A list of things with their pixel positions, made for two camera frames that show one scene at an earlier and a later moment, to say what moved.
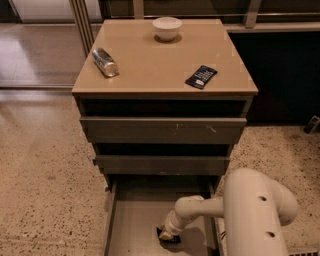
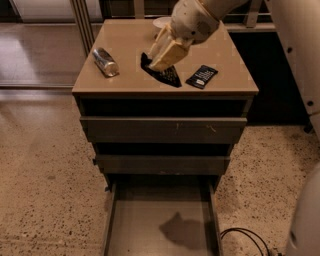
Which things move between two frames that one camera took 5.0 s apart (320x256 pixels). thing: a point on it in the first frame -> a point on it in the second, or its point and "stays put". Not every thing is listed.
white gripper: (171, 227) -> (194, 22)
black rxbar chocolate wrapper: (173, 240) -> (167, 75)
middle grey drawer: (161, 164) stays put
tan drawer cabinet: (163, 103) stays put
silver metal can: (104, 62) stays put
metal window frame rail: (82, 20) stays put
